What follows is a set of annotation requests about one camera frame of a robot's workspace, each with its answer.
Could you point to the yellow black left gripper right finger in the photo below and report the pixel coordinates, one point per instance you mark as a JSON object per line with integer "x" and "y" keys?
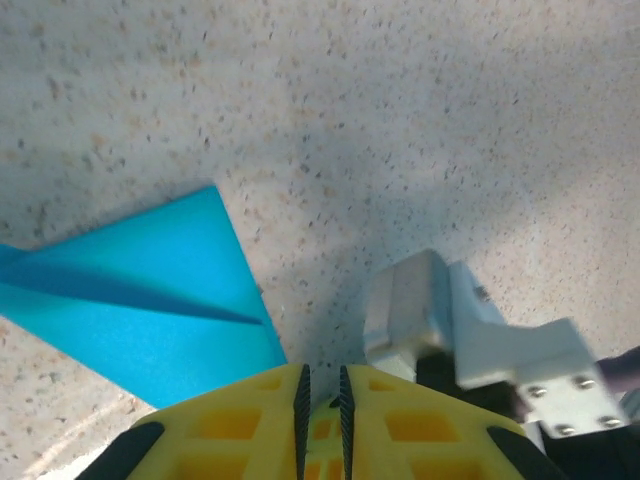
{"x": 425, "y": 440}

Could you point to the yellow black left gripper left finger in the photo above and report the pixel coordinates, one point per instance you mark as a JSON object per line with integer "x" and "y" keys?
{"x": 235, "y": 430}

